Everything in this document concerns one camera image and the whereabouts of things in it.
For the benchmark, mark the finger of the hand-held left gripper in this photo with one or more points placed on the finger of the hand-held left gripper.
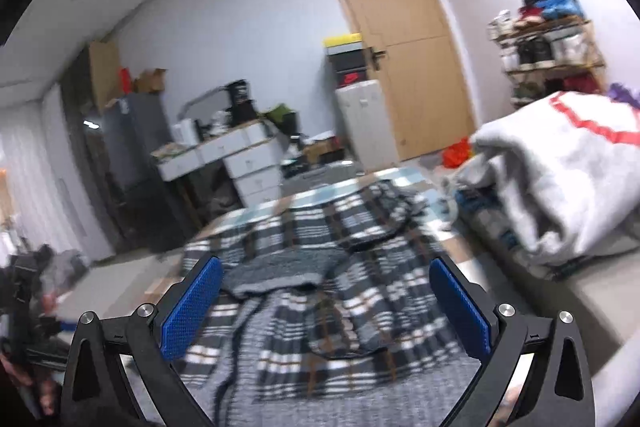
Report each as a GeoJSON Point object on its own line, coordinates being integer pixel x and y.
{"type": "Point", "coordinates": [52, 328]}

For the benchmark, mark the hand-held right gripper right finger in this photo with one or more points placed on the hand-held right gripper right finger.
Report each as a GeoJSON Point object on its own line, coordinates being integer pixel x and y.
{"type": "Point", "coordinates": [460, 307]}

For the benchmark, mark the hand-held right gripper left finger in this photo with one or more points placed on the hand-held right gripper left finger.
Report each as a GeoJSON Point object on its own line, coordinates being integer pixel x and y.
{"type": "Point", "coordinates": [192, 307]}

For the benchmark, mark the black white plaid shirt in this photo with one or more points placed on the black white plaid shirt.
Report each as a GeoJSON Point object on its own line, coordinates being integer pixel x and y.
{"type": "Point", "coordinates": [380, 307]}

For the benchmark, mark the person's left hand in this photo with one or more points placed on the person's left hand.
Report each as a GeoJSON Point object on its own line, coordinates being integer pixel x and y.
{"type": "Point", "coordinates": [47, 396]}

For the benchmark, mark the blue patterned cloth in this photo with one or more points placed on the blue patterned cloth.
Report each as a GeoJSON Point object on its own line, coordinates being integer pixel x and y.
{"type": "Point", "coordinates": [492, 217]}

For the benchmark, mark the white curtain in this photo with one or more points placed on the white curtain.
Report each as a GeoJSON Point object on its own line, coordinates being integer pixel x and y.
{"type": "Point", "coordinates": [25, 177]}

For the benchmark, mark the orange plastic bag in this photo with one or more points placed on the orange plastic bag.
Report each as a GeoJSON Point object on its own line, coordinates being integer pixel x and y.
{"type": "Point", "coordinates": [457, 153]}

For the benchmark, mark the white desk with drawers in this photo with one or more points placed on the white desk with drawers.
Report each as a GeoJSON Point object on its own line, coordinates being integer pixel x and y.
{"type": "Point", "coordinates": [252, 162]}

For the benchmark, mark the grey fridge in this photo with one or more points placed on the grey fridge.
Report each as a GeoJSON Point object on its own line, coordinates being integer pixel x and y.
{"type": "Point", "coordinates": [137, 147]}

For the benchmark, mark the grey blanket with red stripe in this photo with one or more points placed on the grey blanket with red stripe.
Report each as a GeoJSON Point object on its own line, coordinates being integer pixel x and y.
{"type": "Point", "coordinates": [565, 172]}

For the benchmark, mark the black crate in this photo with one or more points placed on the black crate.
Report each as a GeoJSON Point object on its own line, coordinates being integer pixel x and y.
{"type": "Point", "coordinates": [292, 168]}

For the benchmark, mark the white kettle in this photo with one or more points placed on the white kettle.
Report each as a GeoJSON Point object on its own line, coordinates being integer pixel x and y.
{"type": "Point", "coordinates": [184, 132]}

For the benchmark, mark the silver suitcase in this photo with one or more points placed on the silver suitcase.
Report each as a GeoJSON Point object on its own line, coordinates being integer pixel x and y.
{"type": "Point", "coordinates": [320, 171]}

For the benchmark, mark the grey framed mirror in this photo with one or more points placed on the grey framed mirror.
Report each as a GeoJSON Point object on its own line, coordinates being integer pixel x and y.
{"type": "Point", "coordinates": [205, 107]}

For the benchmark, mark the cardboard box with black items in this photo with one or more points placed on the cardboard box with black items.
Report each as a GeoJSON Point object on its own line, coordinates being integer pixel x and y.
{"type": "Point", "coordinates": [320, 149]}

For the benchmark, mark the black paper bag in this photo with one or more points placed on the black paper bag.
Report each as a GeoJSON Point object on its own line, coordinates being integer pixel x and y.
{"type": "Point", "coordinates": [239, 99]}

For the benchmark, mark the red bag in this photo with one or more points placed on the red bag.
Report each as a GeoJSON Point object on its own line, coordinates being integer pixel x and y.
{"type": "Point", "coordinates": [124, 79]}

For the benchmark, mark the open cardboard box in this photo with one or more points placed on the open cardboard box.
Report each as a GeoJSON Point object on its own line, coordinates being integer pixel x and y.
{"type": "Point", "coordinates": [149, 79]}

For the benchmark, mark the black red print shoe box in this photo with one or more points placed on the black red print shoe box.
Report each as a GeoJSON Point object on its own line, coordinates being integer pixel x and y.
{"type": "Point", "coordinates": [351, 79]}

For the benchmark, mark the wooden shoe rack with shoes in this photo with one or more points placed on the wooden shoe rack with shoes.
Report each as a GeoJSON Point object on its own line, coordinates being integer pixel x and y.
{"type": "Point", "coordinates": [532, 52]}

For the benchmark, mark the purple cloth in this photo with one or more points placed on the purple cloth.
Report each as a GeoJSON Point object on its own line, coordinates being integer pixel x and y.
{"type": "Point", "coordinates": [625, 94]}

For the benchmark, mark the yellow lid shoe box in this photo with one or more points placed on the yellow lid shoe box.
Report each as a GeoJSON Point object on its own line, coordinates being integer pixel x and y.
{"type": "Point", "coordinates": [342, 43]}

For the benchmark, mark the wooden door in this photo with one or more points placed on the wooden door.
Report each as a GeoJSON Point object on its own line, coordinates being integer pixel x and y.
{"type": "Point", "coordinates": [400, 7]}

